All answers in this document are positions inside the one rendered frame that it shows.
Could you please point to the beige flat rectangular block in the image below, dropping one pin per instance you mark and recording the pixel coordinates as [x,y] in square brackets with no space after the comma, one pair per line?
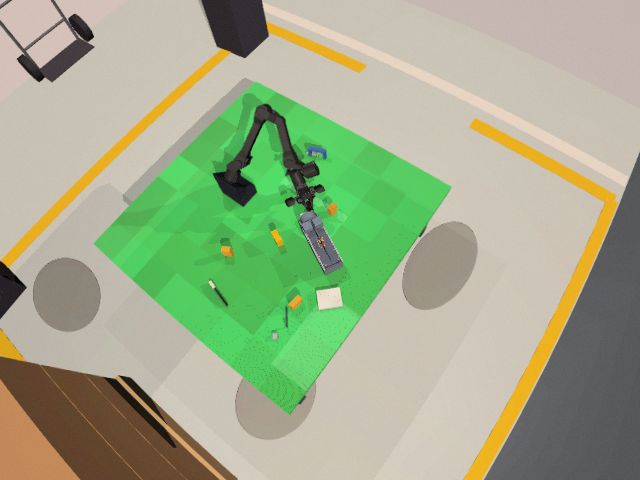
[329,298]

